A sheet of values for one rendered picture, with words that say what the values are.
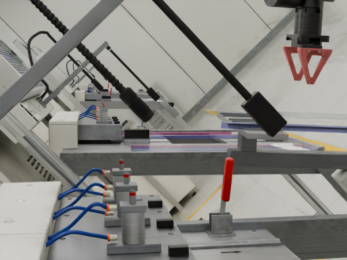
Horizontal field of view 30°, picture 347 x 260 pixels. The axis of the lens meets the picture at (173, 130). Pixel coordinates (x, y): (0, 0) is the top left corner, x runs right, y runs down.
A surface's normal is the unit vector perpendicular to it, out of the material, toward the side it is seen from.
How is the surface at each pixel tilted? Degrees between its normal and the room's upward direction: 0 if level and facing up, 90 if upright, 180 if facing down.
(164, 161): 90
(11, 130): 90
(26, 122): 90
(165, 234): 43
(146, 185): 90
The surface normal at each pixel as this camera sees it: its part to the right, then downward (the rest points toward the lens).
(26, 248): -0.01, -1.00
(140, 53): 0.13, 0.08
